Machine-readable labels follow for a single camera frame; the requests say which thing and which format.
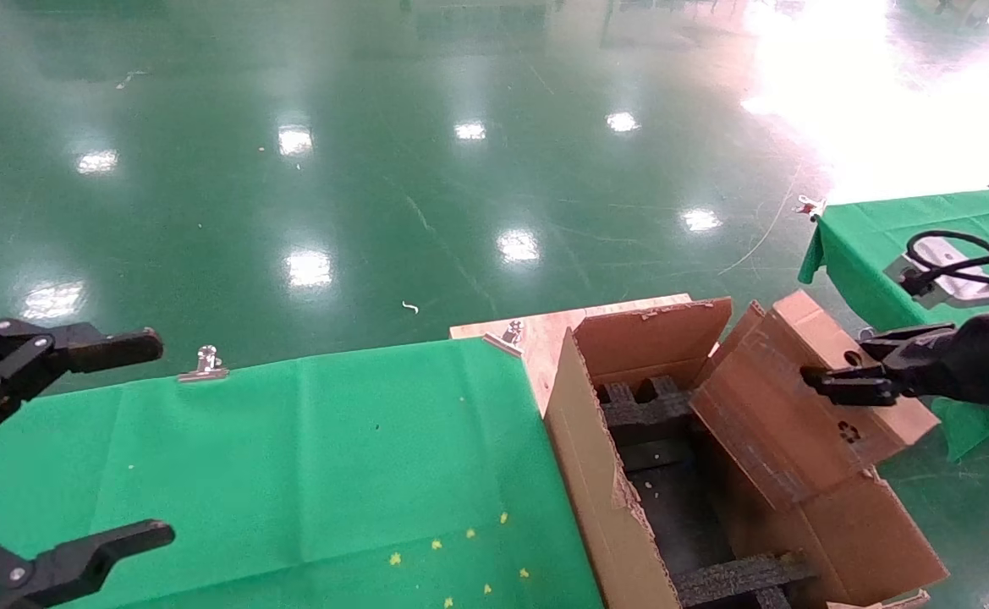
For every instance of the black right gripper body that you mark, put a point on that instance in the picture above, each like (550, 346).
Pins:
(985, 359)

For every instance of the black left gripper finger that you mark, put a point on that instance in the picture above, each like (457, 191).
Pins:
(79, 347)
(79, 562)

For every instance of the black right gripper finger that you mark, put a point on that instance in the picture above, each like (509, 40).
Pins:
(904, 341)
(862, 385)

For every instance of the small brown cardboard box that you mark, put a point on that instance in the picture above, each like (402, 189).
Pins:
(765, 414)

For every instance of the large open brown carton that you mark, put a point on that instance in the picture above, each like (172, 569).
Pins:
(596, 474)

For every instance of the small green tablecloth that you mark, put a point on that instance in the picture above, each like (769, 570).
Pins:
(858, 245)

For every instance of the black foam insert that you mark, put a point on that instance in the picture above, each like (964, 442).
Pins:
(739, 579)
(655, 410)

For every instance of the large green tablecloth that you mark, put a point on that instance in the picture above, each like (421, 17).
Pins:
(291, 440)

